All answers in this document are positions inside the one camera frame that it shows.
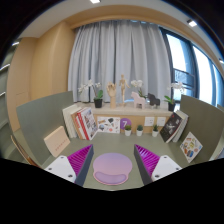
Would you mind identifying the sticker card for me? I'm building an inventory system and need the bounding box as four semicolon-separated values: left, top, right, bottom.
97;116;120;134

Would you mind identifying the white orchid black pot left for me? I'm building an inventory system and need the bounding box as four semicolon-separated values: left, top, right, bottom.
78;80;103;108

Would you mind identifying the colourful picture book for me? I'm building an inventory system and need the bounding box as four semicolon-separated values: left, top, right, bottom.
180;132;203;163

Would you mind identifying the red white book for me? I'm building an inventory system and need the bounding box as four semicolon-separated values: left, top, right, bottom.
77;107;98;140

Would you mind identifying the small potted cactus left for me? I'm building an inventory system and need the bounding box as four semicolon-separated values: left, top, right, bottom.
125;125;132;136

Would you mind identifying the black horse figurine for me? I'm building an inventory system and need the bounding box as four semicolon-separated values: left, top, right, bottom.
148;94;160;107

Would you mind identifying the wooden mannequin figure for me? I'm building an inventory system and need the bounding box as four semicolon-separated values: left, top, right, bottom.
119;75;129;104

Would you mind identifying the wooden hand model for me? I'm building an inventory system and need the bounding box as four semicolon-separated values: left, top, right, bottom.
106;82;116;109

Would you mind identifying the purple number seven sign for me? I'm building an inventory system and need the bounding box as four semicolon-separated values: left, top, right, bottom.
120;118;132;130

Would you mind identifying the white orchid middle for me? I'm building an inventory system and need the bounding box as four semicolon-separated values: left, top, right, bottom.
131;80;145;98

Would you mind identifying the small potted cactus right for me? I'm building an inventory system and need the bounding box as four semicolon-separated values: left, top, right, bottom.
152;125;159;137

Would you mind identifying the purple mouse pad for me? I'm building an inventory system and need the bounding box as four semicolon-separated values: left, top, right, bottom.
93;153;132;185

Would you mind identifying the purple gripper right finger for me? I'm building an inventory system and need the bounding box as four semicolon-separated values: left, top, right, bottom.
134;144;181;185

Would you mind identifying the white orchid right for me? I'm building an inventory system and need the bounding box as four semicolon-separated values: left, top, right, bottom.
164;81;185;112

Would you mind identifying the small potted cactus middle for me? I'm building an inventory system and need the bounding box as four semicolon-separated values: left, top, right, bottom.
136;125;143;137

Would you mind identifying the white book behind black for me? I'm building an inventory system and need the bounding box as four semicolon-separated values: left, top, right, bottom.
172;110;189;143

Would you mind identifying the grey curtain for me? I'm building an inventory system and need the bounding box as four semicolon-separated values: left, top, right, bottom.
68;20;171;102

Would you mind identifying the beige box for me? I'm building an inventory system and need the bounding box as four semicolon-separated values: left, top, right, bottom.
44;126;70;157

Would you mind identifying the white horse figurine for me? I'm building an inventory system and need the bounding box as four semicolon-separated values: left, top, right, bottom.
131;92;145;108

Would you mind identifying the small potted cactus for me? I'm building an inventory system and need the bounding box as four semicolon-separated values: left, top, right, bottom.
136;125;143;137
152;125;159;137
125;125;132;136

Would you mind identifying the wooden shelf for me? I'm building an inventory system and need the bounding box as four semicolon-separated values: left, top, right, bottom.
78;102;171;134

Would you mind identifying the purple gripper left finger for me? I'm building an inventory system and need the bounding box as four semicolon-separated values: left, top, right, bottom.
45;144;94;186

